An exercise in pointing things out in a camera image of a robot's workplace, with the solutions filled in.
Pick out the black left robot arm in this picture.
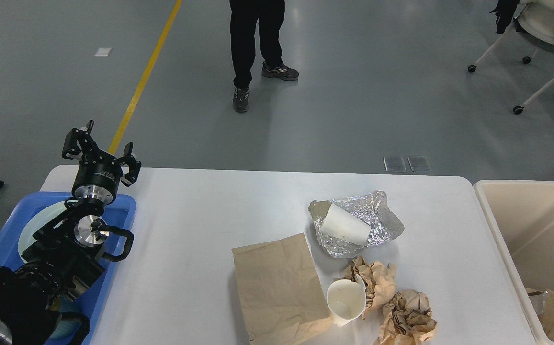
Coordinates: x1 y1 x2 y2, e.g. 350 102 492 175
0 120 141 345

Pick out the dark teal mug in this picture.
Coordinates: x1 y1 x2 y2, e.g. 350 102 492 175
49 297 80 341

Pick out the right floor outlet cover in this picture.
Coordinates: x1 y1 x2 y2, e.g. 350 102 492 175
407 155 432 173

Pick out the light green plate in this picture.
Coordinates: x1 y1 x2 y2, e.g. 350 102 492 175
18 201 66 264

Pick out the aluminium foil sheet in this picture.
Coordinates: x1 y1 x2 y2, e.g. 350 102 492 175
308 190 404 259

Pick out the white paper cup upright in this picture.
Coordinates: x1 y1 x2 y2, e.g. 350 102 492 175
326 279 366 327

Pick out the beige plastic bin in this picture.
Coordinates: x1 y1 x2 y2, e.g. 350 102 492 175
473 180 554 345

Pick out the black garment on chair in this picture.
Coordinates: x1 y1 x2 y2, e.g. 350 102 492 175
489 0 520 35

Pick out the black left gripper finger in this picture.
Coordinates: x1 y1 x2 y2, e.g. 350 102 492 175
61 120 107 165
114 142 142 186

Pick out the left floor outlet cover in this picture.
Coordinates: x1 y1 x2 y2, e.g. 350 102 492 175
383 155 407 173

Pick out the floor outlet cover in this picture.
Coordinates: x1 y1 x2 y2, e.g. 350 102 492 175
383 155 407 173
407 155 432 173

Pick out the white paper cup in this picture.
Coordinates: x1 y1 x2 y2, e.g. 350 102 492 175
326 279 366 327
320 203 372 246

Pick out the crumpled brown paper upper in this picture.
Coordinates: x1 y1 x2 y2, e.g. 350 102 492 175
344 256 397 319

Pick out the crumpled brown paper lower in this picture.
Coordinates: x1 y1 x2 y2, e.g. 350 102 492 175
375 289 438 345

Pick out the person in black trousers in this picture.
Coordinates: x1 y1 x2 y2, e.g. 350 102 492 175
229 0 299 113

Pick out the brown paper bag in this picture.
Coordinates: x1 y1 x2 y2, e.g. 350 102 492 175
232 233 332 345

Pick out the crumpled brown paper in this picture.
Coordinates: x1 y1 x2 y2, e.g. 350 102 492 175
344 256 397 319
375 289 438 345

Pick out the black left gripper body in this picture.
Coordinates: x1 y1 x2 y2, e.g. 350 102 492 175
71 163 123 205

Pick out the white rolling chair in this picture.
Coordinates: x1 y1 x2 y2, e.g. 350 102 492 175
467 0 554 115

